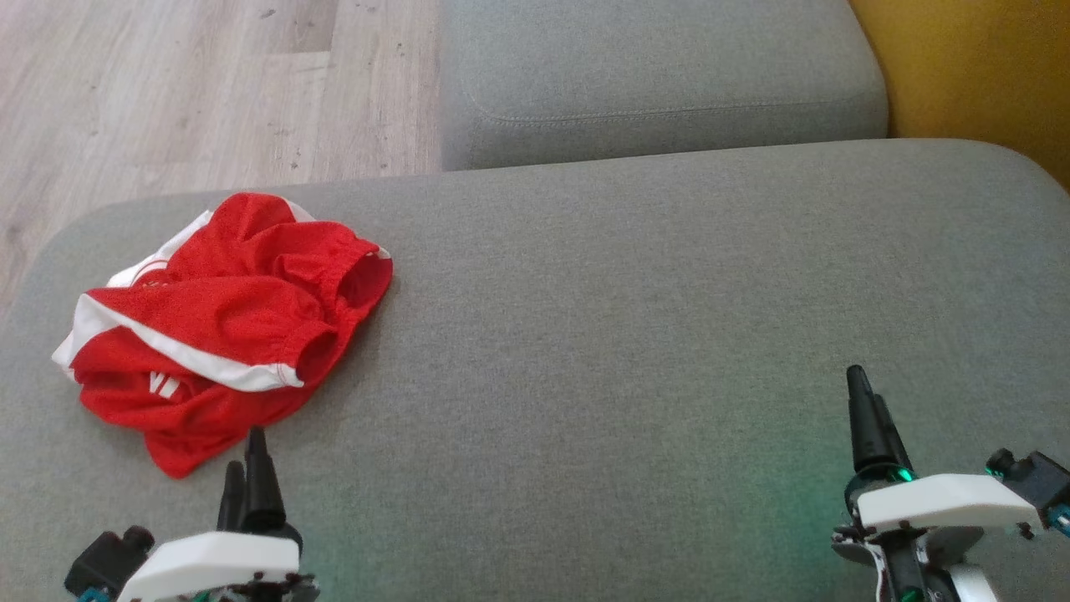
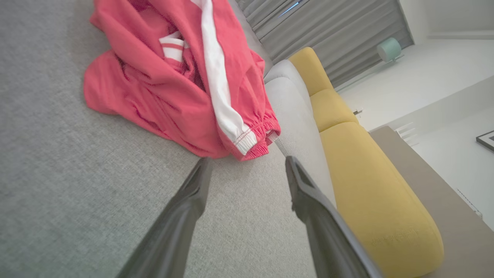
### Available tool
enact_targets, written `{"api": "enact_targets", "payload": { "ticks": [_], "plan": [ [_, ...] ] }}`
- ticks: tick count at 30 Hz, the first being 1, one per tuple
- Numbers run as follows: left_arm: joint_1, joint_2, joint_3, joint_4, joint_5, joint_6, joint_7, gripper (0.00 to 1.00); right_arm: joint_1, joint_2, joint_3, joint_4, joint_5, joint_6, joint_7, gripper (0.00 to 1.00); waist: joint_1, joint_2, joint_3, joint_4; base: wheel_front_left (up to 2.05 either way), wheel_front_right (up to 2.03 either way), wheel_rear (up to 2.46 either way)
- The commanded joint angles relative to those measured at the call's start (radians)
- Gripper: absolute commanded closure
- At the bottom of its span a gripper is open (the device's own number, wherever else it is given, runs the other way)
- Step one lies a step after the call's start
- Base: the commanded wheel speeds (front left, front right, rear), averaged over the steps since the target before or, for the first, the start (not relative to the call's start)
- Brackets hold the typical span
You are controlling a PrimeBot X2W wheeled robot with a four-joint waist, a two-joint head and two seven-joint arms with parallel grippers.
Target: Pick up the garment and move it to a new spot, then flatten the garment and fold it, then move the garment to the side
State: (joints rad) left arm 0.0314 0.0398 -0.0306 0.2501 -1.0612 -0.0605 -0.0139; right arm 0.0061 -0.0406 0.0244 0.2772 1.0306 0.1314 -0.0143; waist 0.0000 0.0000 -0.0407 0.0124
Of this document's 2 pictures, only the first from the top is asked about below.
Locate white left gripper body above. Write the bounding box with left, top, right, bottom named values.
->
left=117, top=525, right=320, bottom=602

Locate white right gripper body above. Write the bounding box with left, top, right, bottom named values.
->
left=833, top=470, right=1043, bottom=564

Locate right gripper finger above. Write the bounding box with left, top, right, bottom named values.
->
left=845, top=365, right=884, bottom=475
left=874, top=394, right=915, bottom=471

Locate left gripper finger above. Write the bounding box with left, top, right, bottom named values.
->
left=243, top=426, right=288, bottom=533
left=217, top=459, right=248, bottom=533

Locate red white basketball jersey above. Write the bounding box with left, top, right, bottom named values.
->
left=52, top=209, right=335, bottom=480

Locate large grey sofa seat cushion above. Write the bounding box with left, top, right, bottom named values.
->
left=0, top=138, right=1070, bottom=602

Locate small grey sofa cushion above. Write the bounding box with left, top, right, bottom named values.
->
left=439, top=0, right=889, bottom=172

